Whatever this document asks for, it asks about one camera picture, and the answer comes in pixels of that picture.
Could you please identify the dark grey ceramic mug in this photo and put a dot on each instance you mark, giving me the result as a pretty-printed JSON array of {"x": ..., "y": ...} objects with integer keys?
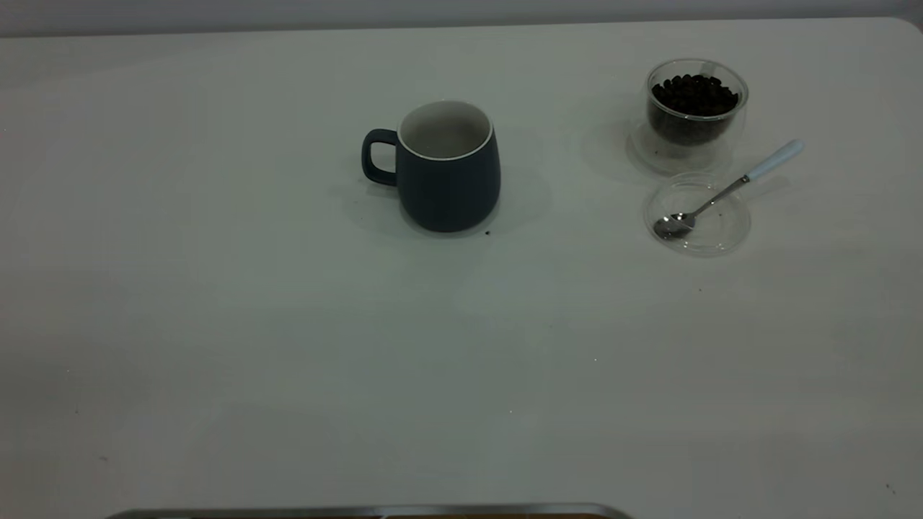
[{"x": 447, "y": 194}]

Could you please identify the clear round glass lid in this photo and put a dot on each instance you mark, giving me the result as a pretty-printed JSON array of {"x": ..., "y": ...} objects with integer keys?
[{"x": 721, "y": 234}]

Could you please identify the roasted coffee beans pile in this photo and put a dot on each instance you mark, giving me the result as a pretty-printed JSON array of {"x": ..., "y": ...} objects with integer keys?
[{"x": 692, "y": 97}]

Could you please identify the clear double-wall glass jar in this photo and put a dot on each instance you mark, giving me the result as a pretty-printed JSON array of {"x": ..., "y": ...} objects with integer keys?
[{"x": 667, "y": 155}]

